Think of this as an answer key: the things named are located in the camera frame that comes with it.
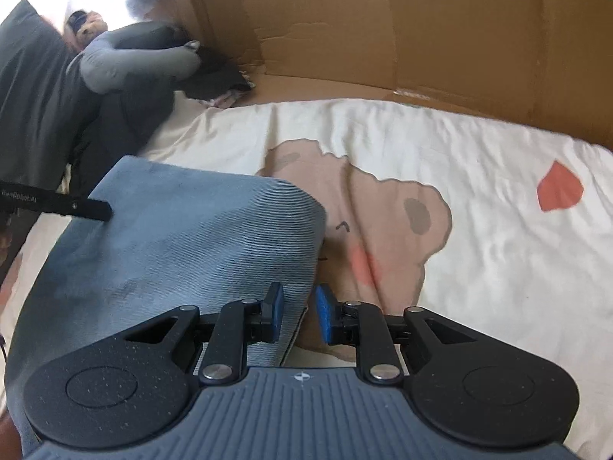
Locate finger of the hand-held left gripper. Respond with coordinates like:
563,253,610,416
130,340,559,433
67,194,114,222

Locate cream bear print bedsheet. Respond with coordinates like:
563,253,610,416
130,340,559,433
0,89,613,456

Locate brown teddy bear toy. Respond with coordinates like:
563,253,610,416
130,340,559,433
64,8,110,51

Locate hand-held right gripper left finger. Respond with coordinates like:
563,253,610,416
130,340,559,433
123,282,284,386

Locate brown cardboard sheet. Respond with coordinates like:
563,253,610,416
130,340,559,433
153,0,613,149

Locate small black cloth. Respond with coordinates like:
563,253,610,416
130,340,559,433
182,45,257,101

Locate blue denim pants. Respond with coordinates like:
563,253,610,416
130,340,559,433
5,154,329,456

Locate dark grey pillow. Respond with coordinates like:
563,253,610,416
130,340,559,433
0,0,103,185

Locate person's left hand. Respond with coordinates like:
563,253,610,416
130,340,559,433
0,215,39,288

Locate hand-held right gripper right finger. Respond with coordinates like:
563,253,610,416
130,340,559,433
313,284,480,386

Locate black garment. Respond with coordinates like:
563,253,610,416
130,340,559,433
69,84,179,197

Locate grey neck pillow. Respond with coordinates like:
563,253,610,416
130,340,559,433
79,20,202,94

